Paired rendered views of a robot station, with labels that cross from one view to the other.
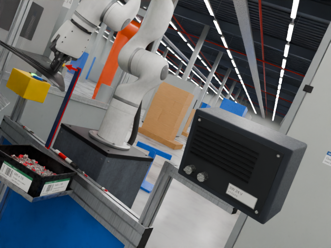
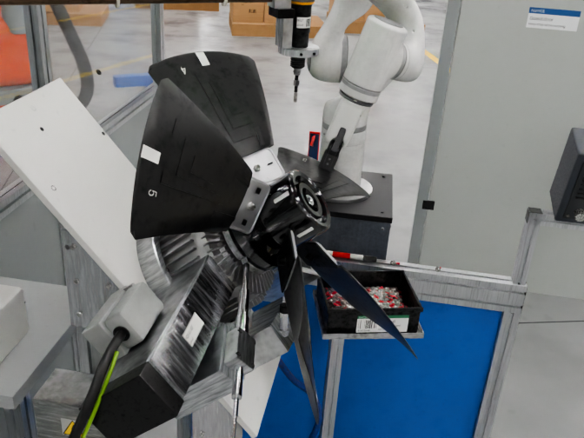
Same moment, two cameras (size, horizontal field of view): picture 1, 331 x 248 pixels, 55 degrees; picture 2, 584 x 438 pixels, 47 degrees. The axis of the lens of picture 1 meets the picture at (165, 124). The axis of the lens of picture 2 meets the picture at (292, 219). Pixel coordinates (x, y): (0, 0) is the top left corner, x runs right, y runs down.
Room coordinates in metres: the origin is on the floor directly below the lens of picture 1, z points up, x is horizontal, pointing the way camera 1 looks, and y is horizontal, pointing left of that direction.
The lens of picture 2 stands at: (-0.12, 1.09, 1.70)
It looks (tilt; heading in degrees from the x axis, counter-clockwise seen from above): 26 degrees down; 333
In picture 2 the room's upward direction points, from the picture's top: 4 degrees clockwise
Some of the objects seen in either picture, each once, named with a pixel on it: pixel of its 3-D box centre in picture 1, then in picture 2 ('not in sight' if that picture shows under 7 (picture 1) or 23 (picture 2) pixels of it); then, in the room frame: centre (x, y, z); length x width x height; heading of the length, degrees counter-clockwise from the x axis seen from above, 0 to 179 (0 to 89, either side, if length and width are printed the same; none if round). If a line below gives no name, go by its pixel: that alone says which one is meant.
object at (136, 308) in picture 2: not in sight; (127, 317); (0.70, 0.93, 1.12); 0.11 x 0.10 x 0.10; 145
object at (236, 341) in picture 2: not in sight; (240, 351); (0.62, 0.78, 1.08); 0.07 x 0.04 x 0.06; 156
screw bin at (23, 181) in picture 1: (31, 169); (366, 301); (0.97, 0.33, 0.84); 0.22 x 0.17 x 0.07; 71
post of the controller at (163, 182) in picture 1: (158, 194); (526, 247); (0.89, -0.06, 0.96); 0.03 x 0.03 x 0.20; 55
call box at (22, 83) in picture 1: (27, 86); not in sight; (1.36, 0.61, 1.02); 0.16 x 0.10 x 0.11; 55
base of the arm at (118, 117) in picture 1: (117, 121); (341, 157); (1.36, 0.20, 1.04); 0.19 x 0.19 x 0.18
